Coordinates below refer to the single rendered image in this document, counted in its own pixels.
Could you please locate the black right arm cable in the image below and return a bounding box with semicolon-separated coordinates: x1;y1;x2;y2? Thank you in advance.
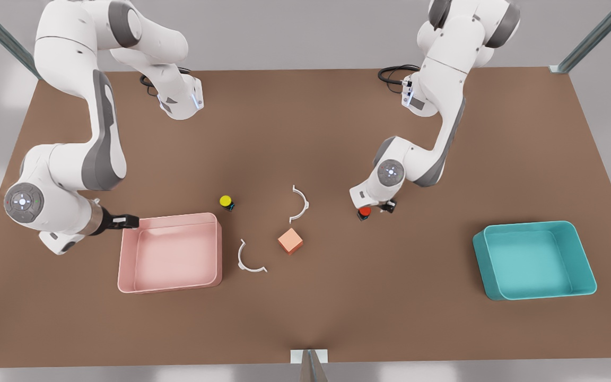
139;66;193;98

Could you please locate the silver frame post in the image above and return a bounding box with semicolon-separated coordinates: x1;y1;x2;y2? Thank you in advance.
290;349;329;382
549;0;611;74
0;0;44;81

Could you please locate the pink storage box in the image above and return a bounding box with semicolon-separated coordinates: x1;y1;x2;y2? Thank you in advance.
117;212;223;294

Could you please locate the white curved clip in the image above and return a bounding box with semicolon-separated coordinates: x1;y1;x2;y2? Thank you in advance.
289;185;310;224
237;238;268;274

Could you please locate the blue storage box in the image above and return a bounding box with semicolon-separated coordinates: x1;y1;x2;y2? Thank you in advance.
472;220;598;301

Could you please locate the orange cube block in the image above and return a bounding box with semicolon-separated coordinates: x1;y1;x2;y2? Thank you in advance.
277;228;304;256

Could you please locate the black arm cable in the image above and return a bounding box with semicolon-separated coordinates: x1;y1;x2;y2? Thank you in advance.
139;66;193;98
378;64;422;86

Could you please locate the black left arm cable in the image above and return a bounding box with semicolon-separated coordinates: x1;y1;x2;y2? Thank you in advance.
378;64;422;86

